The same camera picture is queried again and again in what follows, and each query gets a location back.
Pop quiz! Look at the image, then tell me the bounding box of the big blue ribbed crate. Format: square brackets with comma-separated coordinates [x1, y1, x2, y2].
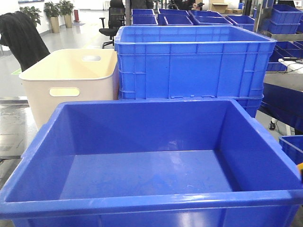
[115, 26, 276, 116]

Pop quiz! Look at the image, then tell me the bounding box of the black office chair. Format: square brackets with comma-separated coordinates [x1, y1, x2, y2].
[99, 0, 125, 49]

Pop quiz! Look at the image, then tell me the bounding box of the potted plant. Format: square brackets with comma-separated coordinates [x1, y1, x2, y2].
[44, 1, 60, 34]

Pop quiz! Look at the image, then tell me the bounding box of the beige plastic basket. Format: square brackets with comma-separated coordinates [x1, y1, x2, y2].
[19, 49, 119, 129]

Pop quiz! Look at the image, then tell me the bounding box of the large blue target bin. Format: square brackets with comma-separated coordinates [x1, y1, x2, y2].
[0, 99, 303, 227]

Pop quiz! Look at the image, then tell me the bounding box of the black jacket on chair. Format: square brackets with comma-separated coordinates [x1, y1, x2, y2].
[0, 11, 50, 71]

